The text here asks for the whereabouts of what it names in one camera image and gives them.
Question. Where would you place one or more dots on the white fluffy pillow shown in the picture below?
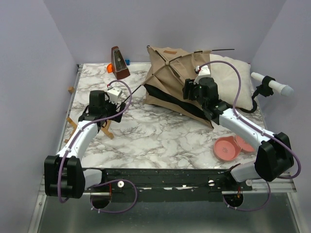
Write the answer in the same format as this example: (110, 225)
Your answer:
(228, 82)

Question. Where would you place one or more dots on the white microphone on mount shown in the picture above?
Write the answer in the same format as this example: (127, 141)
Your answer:
(267, 88)

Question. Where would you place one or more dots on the orange plastic cup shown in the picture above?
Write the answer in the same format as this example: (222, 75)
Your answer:
(109, 68)

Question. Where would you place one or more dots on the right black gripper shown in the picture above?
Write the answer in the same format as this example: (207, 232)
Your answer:
(189, 85)

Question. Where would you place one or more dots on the pink cat-ear pet bowl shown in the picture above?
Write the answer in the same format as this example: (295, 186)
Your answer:
(226, 149)

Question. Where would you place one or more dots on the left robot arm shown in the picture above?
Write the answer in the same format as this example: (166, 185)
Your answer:
(64, 175)

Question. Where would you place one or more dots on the brown wooden metronome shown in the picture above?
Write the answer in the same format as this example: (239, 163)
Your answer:
(119, 66)

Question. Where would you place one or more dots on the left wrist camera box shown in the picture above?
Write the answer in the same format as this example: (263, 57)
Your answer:
(114, 94)

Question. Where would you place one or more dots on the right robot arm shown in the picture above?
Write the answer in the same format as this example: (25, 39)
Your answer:
(273, 150)

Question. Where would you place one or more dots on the wooden stand frame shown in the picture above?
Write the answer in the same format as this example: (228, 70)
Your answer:
(105, 129)

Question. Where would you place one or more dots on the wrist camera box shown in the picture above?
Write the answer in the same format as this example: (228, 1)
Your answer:
(202, 72)
(114, 94)

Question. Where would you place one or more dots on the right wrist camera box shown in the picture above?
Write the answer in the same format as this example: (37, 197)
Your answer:
(202, 72)

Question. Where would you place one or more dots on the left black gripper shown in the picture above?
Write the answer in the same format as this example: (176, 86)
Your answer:
(114, 107)

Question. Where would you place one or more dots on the blue small toy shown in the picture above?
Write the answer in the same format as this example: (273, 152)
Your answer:
(127, 61)

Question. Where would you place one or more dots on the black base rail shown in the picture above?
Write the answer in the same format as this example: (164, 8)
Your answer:
(164, 185)

